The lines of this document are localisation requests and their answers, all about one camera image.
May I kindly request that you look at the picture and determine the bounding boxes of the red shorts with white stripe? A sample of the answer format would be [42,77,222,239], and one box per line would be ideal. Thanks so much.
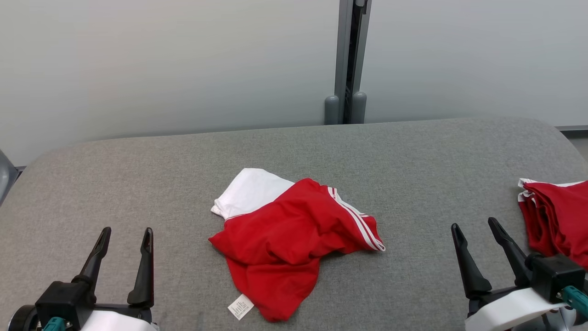
[518,178,588,270]

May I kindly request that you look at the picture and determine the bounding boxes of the teal right cable connector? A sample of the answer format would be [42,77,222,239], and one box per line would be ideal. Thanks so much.
[561,285,588,319]

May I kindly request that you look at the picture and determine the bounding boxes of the grey floor rail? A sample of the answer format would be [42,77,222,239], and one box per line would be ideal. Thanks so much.
[555,125,588,137]

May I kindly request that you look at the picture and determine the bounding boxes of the teal left cable connector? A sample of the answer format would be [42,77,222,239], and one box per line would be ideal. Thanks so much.
[42,316,68,331]

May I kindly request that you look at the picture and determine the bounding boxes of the red and white jersey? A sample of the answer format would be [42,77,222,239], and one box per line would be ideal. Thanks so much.
[208,168,386,322]

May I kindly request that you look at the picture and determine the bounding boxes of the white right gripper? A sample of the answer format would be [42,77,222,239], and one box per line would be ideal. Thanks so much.
[451,217,571,331]

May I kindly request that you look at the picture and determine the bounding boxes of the grey metal partition post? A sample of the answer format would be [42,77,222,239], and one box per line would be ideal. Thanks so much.
[324,0,354,126]
[351,0,372,124]

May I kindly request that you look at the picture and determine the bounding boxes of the slanted grey partition post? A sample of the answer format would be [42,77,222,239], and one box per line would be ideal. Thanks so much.
[0,149,19,205]

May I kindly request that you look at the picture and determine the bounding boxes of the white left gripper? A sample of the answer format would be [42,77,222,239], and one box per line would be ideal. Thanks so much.
[72,227,159,331]

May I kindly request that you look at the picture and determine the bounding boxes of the teal cable connector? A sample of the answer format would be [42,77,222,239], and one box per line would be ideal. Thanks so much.
[561,285,588,319]
[42,316,68,331]

